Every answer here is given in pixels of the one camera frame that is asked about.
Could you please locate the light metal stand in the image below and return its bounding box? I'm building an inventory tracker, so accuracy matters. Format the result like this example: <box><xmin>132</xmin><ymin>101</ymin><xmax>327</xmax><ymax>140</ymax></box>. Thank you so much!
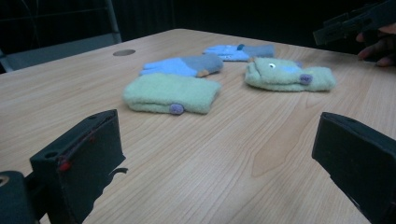
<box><xmin>0</xmin><ymin>0</ymin><xmax>123</xmax><ymax>73</ymax></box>

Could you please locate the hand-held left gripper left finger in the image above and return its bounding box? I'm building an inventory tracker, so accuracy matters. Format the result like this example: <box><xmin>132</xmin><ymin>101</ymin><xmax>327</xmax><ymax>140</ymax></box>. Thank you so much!
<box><xmin>30</xmin><ymin>109</ymin><xmax>129</xmax><ymax>224</ymax></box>

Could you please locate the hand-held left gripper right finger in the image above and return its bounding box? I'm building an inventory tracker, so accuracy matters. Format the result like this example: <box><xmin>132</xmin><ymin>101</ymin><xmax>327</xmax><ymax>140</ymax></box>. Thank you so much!
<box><xmin>312</xmin><ymin>112</ymin><xmax>396</xmax><ymax>224</ymax></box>

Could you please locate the round grey table grommet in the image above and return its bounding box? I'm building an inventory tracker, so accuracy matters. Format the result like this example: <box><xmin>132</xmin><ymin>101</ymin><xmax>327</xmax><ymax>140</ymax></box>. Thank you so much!
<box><xmin>112</xmin><ymin>49</ymin><xmax>136</xmax><ymax>57</ymax></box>

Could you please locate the green fuzzy glove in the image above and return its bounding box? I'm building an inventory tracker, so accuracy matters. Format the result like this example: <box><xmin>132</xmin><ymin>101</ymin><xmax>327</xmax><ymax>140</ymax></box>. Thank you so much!
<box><xmin>243</xmin><ymin>56</ymin><xmax>337</xmax><ymax>93</ymax></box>
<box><xmin>121</xmin><ymin>73</ymin><xmax>222</xmax><ymax>116</ymax></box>

